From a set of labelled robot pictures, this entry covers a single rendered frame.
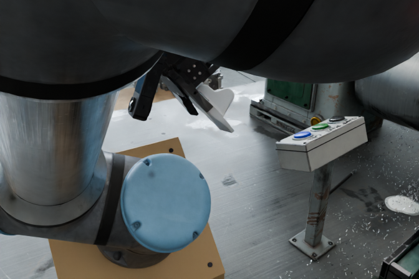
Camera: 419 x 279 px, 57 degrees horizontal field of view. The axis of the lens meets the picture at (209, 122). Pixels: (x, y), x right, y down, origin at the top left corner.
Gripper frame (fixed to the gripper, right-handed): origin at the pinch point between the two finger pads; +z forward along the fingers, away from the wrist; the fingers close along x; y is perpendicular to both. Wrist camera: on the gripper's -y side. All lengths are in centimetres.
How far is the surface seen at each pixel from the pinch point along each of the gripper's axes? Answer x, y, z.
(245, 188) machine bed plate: 17.2, -0.2, 28.2
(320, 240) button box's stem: -6.3, 1.1, 33.3
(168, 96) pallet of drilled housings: 234, 34, 73
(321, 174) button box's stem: -9.6, 8.3, 18.4
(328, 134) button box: -12.6, 12.3, 10.5
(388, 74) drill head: 4.3, 42.5, 25.9
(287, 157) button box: -9.8, 4.9, 9.7
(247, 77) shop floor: 280, 115, 132
